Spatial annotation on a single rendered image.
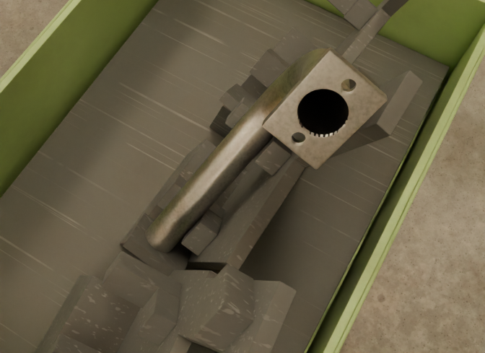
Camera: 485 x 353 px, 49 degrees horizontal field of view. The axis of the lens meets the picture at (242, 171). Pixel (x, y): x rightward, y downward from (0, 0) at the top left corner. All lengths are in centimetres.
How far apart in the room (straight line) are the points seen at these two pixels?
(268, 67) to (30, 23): 143
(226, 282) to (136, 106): 40
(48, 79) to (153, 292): 30
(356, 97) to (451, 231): 132
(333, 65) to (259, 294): 13
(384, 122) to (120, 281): 23
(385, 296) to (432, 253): 18
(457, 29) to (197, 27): 32
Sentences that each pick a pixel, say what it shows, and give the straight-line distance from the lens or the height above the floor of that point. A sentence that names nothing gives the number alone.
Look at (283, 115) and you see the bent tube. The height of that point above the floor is 117.
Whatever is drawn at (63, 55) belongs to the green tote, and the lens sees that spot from 64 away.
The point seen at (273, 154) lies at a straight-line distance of 44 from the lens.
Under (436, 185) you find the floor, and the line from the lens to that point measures 162.
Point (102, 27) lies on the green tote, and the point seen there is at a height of 90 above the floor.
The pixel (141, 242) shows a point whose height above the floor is 96.
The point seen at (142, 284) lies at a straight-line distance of 43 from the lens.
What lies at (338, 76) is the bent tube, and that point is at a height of 119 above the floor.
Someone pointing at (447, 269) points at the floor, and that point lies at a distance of 156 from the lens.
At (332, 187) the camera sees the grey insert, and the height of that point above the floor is 85.
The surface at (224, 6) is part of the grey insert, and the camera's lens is 75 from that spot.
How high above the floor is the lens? 142
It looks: 68 degrees down
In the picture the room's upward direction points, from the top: straight up
